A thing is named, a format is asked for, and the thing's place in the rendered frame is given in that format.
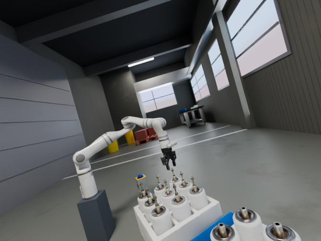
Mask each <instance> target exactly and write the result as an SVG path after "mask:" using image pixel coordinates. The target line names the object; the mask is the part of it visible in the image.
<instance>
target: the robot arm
mask: <svg viewBox="0 0 321 241"><path fill-rule="evenodd" d="M121 123H122V125H123V127H124V129H122V130H120V131H109V132H106V133H105V134H103V135H102V136H100V137H99V138H97V139H96V140H95V141H94V142H93V143H92V144H91V145H89V146H88V147H86V148H84V149H82V150H80V151H78V152H76V153H75V154H74V156H73V162H74V163H75V167H76V171H77V175H78V178H79V182H80V185H81V186H80V190H81V194H82V197H83V200H88V199H91V198H93V197H95V196H96V195H98V190H97V187H96V183H95V180H94V176H93V173H92V169H91V166H90V163H89V159H90V158H91V157H92V156H93V155H94V154H96V153H97V152H99V151H101V150H103V149H104V148H106V147H107V146H109V145H110V144H111V143H113V142H114V141H115V140H117V139H118V138H120V137H121V136H123V135H124V134H126V133H128V132H129V131H131V130H132V129H134V128H135V126H136V125H138V126H140V127H142V128H154V130H155V132H156V134H157V136H158V139H159V142H160V148H161V151H162V153H163V157H161V161H162V164H163V165H165V166H166V168H167V170H170V167H169V160H170V159H171V160H172V163H173V166H176V162H175V159H176V153H175V151H172V147H173V146H175V145H176V144H177V142H176V141H175V142H170V140H169V137H168V134H167V132H166V131H163V129H162V128H163V127H164V126H165V125H166V120H165V119H164V118H154V119H142V118H136V117H131V116H126V117H124V118H123V119H122V120H121ZM135 124H136V125H135Z"/></svg>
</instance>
